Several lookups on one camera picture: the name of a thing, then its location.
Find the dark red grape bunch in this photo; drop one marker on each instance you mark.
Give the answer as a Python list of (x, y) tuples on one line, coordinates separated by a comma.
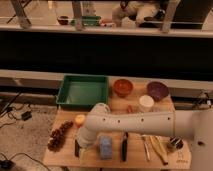
[(57, 137)]

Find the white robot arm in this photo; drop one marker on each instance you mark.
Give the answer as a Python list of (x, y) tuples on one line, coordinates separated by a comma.
[(195, 125)]

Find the orange bowl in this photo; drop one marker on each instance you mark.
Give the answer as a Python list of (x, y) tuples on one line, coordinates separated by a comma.
[(122, 87)]

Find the green plastic tray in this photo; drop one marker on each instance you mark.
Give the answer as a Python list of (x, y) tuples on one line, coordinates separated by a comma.
[(83, 91)]

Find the wooden table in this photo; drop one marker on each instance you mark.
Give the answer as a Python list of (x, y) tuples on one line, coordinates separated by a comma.
[(136, 157)]

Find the white round container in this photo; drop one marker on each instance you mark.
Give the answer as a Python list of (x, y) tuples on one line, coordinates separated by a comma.
[(146, 103)]

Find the red yellow apple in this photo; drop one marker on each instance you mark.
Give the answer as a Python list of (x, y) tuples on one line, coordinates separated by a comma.
[(79, 120)]

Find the purple bowl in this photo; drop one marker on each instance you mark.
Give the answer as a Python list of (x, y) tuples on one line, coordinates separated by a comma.
[(157, 90)]

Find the blue sponge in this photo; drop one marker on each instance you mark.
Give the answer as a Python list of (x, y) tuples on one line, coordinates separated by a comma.
[(105, 146)]

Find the black remote control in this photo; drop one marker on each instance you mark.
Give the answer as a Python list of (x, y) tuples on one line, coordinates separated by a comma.
[(77, 149)]

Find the yellow banana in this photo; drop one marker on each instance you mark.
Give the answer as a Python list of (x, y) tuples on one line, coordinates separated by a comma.
[(159, 149)]

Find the silver fork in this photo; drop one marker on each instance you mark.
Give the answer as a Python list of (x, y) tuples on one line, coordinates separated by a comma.
[(146, 148)]

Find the black power adapter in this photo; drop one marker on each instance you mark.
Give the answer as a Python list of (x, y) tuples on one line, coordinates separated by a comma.
[(26, 115)]

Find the dark round can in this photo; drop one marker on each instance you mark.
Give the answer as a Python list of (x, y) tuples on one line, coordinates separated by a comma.
[(174, 144)]

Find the black handled knife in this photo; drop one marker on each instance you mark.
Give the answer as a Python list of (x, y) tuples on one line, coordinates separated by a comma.
[(124, 147)]

